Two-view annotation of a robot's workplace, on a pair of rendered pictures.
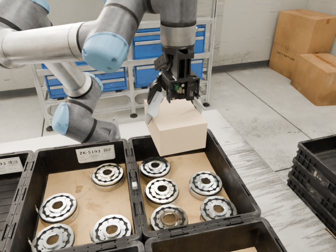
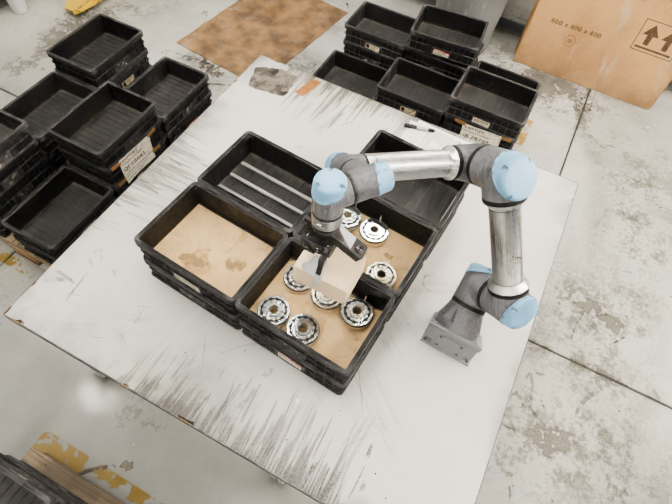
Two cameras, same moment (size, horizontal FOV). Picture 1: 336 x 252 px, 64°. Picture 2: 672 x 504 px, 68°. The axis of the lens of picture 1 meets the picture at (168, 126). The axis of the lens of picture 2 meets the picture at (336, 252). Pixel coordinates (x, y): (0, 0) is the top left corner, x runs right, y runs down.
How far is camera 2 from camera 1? 142 cm
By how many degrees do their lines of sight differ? 79
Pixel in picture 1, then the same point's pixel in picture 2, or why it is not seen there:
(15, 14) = (479, 159)
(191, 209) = (297, 305)
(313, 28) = not seen: outside the picture
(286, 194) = (244, 442)
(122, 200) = not seen: hidden behind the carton
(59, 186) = (403, 247)
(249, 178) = (292, 434)
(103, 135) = (446, 311)
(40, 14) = (488, 184)
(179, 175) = (335, 328)
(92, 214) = not seen: hidden behind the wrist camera
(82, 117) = (470, 287)
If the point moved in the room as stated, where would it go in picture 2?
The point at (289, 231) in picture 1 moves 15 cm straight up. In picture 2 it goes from (223, 392) to (217, 377)
